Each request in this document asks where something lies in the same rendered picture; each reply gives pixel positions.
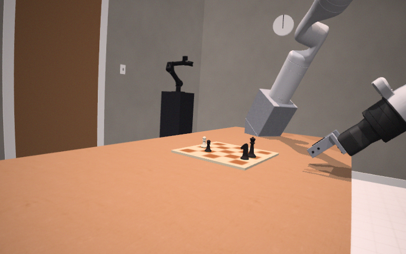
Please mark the brown and cream chessboard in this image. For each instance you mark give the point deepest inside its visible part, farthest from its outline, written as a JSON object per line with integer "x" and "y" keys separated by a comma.
{"x": 226, "y": 154}

